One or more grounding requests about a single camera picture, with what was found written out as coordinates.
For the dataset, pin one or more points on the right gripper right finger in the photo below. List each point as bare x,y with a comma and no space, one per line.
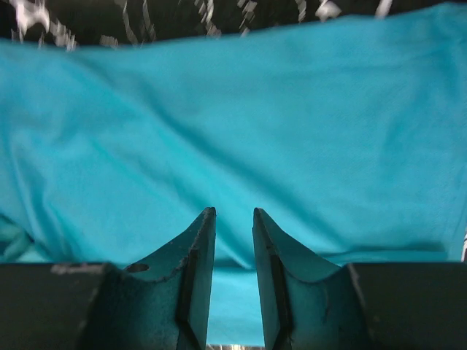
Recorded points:
308,302

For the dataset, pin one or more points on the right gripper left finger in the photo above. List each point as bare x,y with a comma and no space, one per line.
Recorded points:
159,302

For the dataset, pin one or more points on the teal t shirt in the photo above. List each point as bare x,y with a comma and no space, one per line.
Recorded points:
351,134

